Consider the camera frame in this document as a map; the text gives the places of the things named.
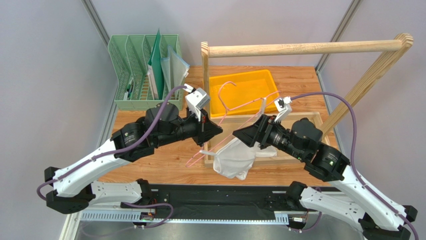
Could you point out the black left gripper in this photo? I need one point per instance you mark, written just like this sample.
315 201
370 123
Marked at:
206 129

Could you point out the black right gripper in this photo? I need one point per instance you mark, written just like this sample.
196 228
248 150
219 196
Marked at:
260 132

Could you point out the white tank top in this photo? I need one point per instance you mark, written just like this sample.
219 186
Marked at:
235 159

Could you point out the pink wire hanger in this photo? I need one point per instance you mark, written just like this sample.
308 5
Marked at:
208 150

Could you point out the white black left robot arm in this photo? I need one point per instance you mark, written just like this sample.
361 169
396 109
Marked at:
76 187

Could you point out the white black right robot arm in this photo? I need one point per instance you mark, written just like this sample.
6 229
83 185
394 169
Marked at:
369 211

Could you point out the yellow plastic tray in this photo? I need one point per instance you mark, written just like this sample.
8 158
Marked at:
239 88

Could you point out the translucent document pouch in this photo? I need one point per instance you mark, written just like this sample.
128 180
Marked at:
174 69

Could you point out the green folder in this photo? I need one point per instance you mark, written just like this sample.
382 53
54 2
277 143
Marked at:
155 74

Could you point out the green file organizer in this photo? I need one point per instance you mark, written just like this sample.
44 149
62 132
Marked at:
130 55

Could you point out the wooden clothes rack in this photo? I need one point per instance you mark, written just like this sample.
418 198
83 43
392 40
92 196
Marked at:
391 51

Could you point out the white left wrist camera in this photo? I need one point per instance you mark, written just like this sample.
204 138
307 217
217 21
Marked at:
196 100

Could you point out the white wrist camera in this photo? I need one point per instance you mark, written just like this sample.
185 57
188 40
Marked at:
196 100
283 106

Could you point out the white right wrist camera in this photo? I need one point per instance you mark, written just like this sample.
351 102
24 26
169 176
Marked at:
283 106

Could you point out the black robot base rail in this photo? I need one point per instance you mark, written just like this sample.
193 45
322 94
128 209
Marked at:
218 201

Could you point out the white slotted cable duct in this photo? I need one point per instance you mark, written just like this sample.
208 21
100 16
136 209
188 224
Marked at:
128 216

